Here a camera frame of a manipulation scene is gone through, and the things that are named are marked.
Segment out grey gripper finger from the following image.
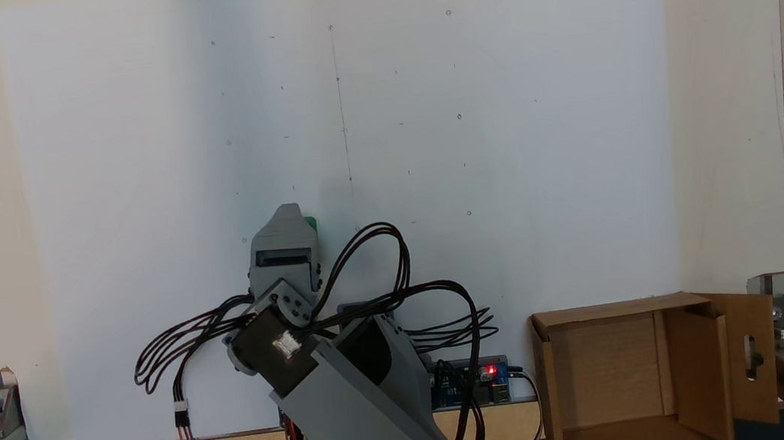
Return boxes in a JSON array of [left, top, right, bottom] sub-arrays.
[[247, 201, 312, 253], [306, 228, 333, 294]]

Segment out blue circuit board red LED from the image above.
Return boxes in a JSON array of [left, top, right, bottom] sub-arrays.
[[423, 353, 515, 415]]

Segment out large white paper sheet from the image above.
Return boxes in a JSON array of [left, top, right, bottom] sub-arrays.
[[0, 0, 716, 440]]

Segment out brown cardboard box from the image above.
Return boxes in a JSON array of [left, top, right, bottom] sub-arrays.
[[527, 280, 784, 440]]

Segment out black gripper motor cable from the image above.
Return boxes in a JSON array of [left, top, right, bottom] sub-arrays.
[[292, 219, 419, 332]]

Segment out black cable with white connector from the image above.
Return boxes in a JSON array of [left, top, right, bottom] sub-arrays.
[[160, 299, 271, 431]]

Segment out black looped arm cables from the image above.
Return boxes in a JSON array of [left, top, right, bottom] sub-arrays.
[[363, 273, 515, 440]]

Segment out thin white cable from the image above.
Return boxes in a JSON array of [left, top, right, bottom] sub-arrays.
[[462, 367, 547, 440]]

